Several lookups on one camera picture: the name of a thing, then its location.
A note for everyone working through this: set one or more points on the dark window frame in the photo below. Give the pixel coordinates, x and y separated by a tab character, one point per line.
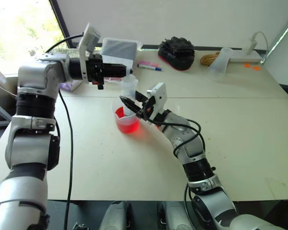
62	21

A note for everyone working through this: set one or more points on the black and red cloth bundle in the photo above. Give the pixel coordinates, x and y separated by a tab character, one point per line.
176	52

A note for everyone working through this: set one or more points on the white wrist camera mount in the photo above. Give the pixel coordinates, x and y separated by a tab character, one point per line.
159	93
87	40

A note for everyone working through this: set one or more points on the purple packet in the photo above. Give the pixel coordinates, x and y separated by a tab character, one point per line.
69	85

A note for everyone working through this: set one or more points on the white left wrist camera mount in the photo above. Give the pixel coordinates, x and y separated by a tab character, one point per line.
87	40

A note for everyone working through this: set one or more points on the pink and blue marker pen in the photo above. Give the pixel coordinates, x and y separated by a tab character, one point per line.
148	65

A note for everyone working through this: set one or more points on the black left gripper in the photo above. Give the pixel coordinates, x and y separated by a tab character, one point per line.
95	69

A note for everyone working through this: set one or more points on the clear cup with red liquid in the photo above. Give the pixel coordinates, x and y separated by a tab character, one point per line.
128	124

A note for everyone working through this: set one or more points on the brown cardboard box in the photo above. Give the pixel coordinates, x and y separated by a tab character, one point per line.
1	81

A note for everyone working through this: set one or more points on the large clear plastic cup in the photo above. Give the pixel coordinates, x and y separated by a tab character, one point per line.
220	63

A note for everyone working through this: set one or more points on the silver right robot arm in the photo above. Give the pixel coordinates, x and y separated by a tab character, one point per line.
206	198

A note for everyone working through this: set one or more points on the grey box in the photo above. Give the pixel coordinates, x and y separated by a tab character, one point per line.
120	49

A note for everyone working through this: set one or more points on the small empty clear cup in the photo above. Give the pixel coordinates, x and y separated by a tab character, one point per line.
129	86

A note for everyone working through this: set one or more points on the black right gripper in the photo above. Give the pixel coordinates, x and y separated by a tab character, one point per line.
147	109

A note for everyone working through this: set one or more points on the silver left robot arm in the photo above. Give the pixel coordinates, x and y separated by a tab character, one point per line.
26	148

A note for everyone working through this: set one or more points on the grey rounded robot leg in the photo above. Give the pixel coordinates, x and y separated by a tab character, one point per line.
117	215
174	215

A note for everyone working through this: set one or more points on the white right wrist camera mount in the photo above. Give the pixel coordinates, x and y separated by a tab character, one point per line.
159	93

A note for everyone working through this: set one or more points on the orange plastic pieces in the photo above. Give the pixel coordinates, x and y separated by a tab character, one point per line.
255	68

